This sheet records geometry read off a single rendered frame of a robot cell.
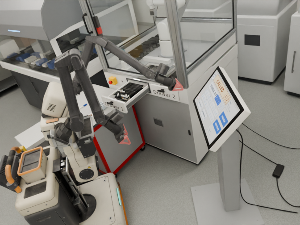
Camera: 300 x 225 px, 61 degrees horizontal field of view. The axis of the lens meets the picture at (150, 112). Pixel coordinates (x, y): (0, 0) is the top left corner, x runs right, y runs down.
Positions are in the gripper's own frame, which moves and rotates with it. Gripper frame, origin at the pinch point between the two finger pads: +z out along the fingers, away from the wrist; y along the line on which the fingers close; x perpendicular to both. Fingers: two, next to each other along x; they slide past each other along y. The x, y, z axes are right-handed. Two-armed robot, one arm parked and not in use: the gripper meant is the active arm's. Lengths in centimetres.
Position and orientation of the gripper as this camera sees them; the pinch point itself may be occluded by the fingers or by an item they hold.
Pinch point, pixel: (181, 88)
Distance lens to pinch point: 177.5
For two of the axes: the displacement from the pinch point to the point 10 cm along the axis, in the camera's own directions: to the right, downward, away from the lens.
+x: -4.4, 7.5, 4.9
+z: 9.0, 3.4, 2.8
